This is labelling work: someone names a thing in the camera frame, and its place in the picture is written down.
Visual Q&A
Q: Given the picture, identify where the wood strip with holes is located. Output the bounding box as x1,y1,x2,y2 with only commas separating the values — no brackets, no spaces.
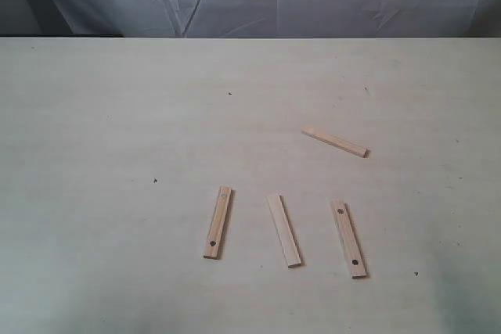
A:
203,186,232,260
330,200,369,279

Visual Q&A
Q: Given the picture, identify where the plain pale wood strip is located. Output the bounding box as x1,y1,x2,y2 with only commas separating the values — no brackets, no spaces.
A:
266,194,302,268

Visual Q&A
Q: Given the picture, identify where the plain wood strip far right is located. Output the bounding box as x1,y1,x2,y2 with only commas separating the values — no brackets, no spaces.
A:
301,127,369,158

